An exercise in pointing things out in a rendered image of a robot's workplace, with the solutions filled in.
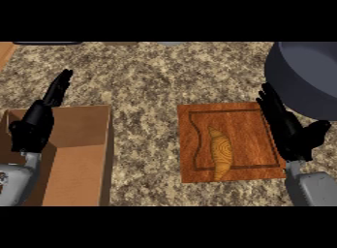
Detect open wooden drawer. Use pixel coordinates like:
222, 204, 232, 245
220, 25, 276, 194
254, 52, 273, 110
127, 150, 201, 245
0, 105, 113, 207

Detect dark grey pot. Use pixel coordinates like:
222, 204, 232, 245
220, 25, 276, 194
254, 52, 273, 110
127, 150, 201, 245
263, 42, 337, 122

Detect brown wooden cutting board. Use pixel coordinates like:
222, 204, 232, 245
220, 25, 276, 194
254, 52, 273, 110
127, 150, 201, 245
175, 102, 288, 184

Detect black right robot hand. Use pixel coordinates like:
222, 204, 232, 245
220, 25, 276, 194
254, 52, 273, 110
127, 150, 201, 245
254, 82, 332, 163

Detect golden croissant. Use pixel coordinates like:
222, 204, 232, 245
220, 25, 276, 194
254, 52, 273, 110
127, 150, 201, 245
207, 125, 234, 182

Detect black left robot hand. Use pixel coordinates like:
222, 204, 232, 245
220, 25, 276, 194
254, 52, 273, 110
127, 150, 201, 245
7, 68, 73, 154

